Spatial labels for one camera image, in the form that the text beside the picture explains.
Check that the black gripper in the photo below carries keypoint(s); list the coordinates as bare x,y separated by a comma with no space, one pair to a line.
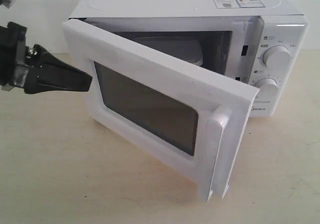
50,74

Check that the clear plastic lidded container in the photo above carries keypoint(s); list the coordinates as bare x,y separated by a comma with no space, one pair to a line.
184,48

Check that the white microwave door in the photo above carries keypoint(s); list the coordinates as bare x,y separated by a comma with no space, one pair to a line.
190,118

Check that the white upper control knob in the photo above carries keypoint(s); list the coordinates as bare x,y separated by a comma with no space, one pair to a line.
276,57

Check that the white lower timer knob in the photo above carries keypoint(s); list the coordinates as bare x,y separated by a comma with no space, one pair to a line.
267,86

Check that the white Midea microwave oven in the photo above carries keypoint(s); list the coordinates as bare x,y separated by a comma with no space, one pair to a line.
233,41

